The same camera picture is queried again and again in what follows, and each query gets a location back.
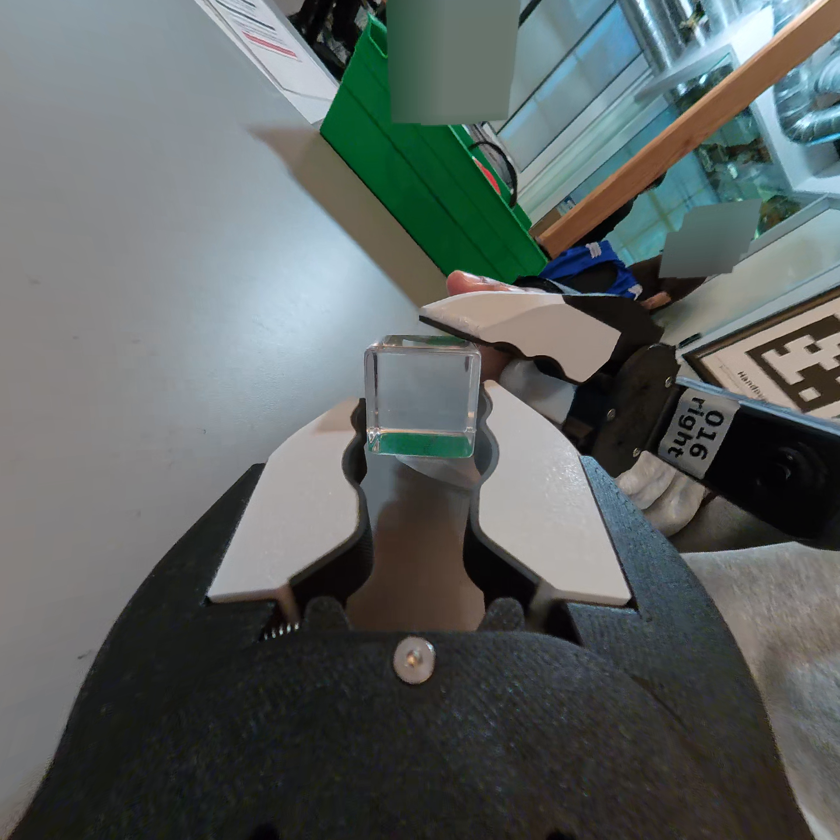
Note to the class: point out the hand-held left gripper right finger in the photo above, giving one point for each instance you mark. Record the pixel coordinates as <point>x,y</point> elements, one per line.
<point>544,518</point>

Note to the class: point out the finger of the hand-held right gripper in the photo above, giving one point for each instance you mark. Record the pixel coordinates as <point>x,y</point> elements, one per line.
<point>525,321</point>
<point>535,387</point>

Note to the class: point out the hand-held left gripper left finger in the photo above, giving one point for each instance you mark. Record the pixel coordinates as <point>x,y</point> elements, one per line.
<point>295,518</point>

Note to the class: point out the clear acrylic cube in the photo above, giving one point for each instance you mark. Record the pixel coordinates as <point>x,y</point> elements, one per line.
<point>420,394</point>

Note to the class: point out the person's right hand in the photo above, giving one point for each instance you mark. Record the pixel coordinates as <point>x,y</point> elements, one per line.
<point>469,281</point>

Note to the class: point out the framed black-white marker sign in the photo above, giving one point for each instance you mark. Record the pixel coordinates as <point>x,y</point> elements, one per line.
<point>787,354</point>

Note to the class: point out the green plastic bin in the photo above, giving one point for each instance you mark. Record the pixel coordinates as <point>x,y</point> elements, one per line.
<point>407,164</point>

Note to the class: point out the silver pipe bundle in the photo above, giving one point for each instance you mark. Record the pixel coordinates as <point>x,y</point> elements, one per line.
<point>656,26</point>

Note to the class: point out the printed paper sheet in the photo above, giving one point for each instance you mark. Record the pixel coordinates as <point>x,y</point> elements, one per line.
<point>282,59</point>

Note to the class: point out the wooden post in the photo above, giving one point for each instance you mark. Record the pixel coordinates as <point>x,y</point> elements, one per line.
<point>689,131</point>

